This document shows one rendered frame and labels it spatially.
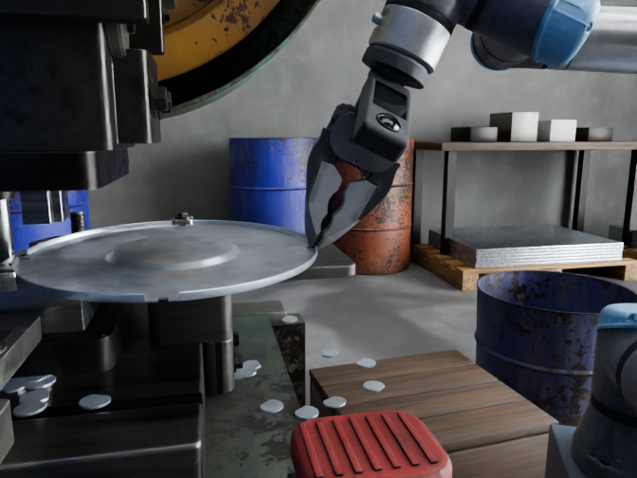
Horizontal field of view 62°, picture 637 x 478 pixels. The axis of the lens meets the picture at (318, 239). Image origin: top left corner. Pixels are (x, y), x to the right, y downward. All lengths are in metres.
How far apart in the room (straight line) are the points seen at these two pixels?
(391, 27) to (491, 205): 3.95
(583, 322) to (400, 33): 1.04
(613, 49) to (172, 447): 0.62
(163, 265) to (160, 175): 3.38
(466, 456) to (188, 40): 0.87
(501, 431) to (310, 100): 3.13
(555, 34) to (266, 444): 0.46
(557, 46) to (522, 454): 0.81
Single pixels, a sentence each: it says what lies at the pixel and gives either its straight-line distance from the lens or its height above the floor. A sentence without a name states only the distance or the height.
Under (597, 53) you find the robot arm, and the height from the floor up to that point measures 1.00.
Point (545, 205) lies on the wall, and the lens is 4.74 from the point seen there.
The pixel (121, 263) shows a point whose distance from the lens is 0.53.
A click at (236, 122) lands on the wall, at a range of 3.86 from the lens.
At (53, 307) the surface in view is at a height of 0.76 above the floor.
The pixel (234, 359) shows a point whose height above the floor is 0.68.
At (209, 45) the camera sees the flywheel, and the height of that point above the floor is 1.04.
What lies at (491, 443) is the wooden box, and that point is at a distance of 1.13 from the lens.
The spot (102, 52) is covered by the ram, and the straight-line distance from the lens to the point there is 0.49.
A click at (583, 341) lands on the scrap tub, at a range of 1.48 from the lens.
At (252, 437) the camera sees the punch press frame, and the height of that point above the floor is 0.64.
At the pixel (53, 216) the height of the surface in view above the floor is 0.83.
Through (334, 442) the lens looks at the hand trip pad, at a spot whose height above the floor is 0.76.
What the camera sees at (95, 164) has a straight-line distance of 0.47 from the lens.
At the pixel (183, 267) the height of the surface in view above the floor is 0.78.
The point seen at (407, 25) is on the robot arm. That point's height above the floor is 1.01.
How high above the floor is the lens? 0.90
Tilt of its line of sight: 11 degrees down
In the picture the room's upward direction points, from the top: straight up
